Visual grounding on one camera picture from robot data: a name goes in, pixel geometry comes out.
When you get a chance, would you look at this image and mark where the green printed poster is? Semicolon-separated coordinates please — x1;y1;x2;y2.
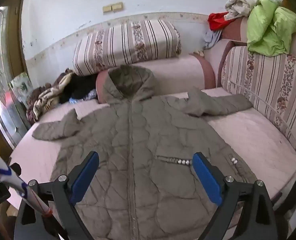
8;72;34;109

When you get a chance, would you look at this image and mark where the glass panel door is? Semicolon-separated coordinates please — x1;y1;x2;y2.
0;5;32;151

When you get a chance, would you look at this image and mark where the blue grey cloth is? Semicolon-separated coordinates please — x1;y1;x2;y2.
203;31;224;51

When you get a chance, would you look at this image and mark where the black cloth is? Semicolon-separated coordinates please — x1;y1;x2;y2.
59;73;99;104

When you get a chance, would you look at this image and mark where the white striped stick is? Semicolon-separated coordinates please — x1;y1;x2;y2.
0;144;54;230

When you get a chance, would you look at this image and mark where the brown patterned blanket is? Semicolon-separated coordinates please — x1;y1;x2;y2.
26;68;75;123

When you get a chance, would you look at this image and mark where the pink sofa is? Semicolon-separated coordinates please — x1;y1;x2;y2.
9;17;296;215

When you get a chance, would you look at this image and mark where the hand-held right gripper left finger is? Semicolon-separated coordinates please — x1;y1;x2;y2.
21;151;100;240

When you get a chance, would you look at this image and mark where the red cloth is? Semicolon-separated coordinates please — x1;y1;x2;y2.
207;12;235;32

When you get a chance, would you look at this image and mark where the striped floral bolster cushion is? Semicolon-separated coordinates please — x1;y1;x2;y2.
72;19;182;77

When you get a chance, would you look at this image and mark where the white crumpled cloth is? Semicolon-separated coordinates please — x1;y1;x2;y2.
224;0;258;21

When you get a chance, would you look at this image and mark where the striped floral back cushion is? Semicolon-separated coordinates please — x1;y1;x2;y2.
222;46;296;163

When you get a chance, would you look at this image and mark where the green quilt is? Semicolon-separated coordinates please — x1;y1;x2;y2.
246;0;296;57

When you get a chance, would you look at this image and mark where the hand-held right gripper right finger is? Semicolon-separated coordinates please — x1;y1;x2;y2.
192;152;275;240

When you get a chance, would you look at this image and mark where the olive quilted hooded jacket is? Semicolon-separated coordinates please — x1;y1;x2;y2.
32;65;258;240

